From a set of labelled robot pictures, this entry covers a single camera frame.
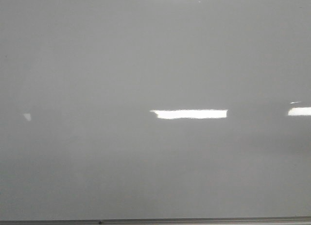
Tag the white whiteboard with aluminium frame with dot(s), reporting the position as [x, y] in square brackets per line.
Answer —
[136, 109]

